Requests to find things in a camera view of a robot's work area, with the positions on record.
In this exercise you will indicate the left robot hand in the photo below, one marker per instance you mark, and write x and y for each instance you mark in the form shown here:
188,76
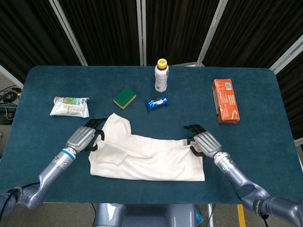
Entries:
80,138

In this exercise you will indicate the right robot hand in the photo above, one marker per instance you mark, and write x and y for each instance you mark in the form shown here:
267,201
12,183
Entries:
208,144

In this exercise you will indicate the white T-shirt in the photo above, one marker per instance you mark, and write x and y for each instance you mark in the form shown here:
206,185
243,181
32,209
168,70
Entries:
151,160

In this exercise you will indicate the white snack bag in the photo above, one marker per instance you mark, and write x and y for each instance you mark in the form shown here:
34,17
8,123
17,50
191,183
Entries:
69,107

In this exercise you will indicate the orange cardboard box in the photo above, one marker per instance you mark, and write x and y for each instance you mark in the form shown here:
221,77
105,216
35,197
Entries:
226,101

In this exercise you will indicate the green yellow sponge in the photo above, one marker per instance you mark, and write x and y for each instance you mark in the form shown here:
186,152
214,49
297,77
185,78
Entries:
124,97

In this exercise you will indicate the blue cookie packet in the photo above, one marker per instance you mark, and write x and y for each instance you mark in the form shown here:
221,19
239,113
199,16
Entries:
156,103

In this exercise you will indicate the metal table leg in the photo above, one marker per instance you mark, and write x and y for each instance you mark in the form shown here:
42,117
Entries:
210,215

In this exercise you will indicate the blue floor object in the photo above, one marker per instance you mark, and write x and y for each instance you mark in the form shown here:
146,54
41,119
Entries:
199,216

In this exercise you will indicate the dark equipment box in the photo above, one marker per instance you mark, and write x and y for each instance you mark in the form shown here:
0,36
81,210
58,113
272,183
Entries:
7,114

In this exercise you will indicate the yellow floor tape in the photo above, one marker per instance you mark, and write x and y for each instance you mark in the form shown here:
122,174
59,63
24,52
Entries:
241,216

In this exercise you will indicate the white bottle yellow cap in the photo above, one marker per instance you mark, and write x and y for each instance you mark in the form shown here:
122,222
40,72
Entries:
161,79

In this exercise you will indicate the grey-blue robot torso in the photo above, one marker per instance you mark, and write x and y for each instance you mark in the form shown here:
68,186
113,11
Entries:
154,215

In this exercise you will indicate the black pleated curtain panel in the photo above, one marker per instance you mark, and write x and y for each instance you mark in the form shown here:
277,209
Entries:
23,35
177,30
293,99
106,30
255,30

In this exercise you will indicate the white partition frame post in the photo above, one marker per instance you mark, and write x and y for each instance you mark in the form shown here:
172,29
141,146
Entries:
286,56
68,32
212,32
144,30
9,76

